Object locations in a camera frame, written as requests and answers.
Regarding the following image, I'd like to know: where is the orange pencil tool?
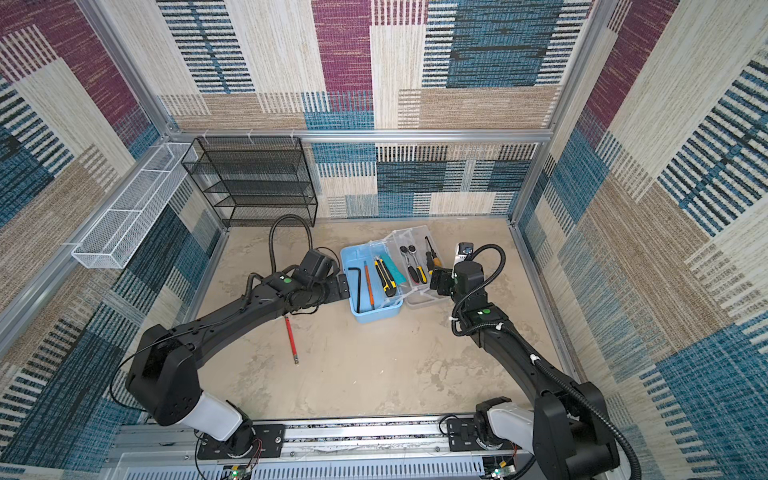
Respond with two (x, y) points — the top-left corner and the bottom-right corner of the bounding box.
(363, 261), (375, 311)

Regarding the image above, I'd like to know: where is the white wire mesh basket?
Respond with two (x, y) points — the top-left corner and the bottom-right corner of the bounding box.
(72, 142), (190, 269)

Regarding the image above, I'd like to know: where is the black hex key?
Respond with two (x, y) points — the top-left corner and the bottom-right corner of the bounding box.
(347, 267), (362, 315)

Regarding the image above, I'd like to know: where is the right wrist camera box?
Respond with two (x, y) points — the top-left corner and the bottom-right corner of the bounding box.
(454, 242), (474, 264)

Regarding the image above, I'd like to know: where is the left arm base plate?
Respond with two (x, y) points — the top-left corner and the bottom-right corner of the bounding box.
(196, 424), (286, 461)

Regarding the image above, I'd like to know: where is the red hex key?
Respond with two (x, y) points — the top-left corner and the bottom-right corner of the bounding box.
(284, 316), (300, 365)

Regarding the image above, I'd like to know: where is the black wire mesh shelf rack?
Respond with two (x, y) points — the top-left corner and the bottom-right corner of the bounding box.
(181, 136), (318, 227)

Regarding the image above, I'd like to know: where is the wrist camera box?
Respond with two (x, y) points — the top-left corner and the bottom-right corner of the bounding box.
(317, 246), (342, 267)
(454, 242), (474, 264)

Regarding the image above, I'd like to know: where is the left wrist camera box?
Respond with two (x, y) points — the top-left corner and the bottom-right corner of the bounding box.
(317, 246), (342, 267)

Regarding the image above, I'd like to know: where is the light blue plastic tool box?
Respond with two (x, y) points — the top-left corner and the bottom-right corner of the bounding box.
(341, 225), (447, 324)

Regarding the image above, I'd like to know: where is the yellow handled wrench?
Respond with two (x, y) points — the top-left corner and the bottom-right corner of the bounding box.
(408, 245), (428, 284)

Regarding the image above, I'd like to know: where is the wooden handled screwdriver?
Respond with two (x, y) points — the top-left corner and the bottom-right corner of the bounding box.
(424, 236), (442, 273)

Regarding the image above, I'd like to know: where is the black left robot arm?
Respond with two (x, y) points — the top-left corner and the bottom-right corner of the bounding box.
(125, 271), (350, 442)

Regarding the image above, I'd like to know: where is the teal utility knife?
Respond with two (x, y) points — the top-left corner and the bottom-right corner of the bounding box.
(381, 253), (407, 285)

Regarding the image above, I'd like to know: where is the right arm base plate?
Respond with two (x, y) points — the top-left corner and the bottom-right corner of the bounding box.
(438, 415), (521, 452)

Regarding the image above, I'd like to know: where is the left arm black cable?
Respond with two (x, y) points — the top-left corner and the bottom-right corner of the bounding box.
(268, 214), (315, 277)

